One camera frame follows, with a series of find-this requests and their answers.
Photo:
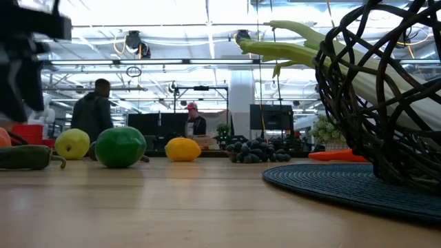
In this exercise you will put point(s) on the small green potted plant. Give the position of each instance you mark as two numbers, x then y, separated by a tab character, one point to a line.
223	130

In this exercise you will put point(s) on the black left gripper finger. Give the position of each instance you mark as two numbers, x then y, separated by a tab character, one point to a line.
32	82
5	82

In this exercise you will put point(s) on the yellow lemon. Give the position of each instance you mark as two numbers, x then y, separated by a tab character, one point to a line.
182	149

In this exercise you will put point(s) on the white column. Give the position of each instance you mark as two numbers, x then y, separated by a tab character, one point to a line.
241	100

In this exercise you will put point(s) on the black metal table frame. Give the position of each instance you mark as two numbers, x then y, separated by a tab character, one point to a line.
213	154

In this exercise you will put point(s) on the red plastic bins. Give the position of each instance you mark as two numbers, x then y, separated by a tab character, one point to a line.
29	134

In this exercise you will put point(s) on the purple carrot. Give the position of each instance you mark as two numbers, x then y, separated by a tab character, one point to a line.
92	151

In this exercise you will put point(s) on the pale green potted succulent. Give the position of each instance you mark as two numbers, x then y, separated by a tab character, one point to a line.
324	132

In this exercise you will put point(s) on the black gantry frame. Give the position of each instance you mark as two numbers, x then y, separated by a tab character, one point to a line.
201	88

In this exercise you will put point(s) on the black monitor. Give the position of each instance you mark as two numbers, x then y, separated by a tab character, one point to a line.
272	117

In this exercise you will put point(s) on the dark green pepper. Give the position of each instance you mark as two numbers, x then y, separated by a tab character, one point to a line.
24	156

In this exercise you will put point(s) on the round orange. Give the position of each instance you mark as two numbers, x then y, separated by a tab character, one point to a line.
4	137

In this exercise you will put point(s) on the blue round woven placemat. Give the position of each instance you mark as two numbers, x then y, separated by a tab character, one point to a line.
327	182

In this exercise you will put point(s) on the green celery bunch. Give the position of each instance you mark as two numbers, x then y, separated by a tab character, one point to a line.
282	50

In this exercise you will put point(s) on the round green lime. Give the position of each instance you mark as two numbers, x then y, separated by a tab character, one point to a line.
120	147

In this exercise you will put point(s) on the wide black screen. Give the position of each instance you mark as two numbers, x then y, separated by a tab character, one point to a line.
148	124

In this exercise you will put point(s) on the dark wicker basket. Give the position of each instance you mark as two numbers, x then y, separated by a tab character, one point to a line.
382	165

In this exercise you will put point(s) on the dark grape bunch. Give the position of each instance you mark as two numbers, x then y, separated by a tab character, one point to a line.
256	151

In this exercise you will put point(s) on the light woven basket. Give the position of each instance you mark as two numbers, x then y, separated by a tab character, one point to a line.
204	142

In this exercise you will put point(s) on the orange carrot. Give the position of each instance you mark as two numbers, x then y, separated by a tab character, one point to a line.
337	155

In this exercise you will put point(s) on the yellow green apple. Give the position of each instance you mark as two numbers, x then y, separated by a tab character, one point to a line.
72	144

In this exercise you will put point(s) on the person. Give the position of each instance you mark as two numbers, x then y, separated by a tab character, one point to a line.
198	125
91	113

